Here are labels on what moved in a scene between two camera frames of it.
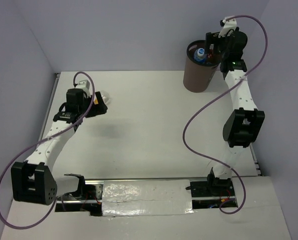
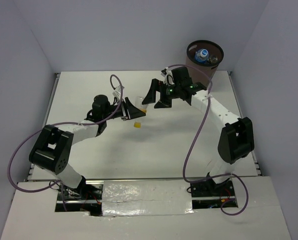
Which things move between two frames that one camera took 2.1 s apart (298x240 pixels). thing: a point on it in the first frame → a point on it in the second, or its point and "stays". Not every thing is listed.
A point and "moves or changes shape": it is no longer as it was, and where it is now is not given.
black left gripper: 97,109 → 129,111
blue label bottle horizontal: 200,55 stays
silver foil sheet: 146,197 stays
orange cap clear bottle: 105,96 moves or changes shape
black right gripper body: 220,44 → 173,89
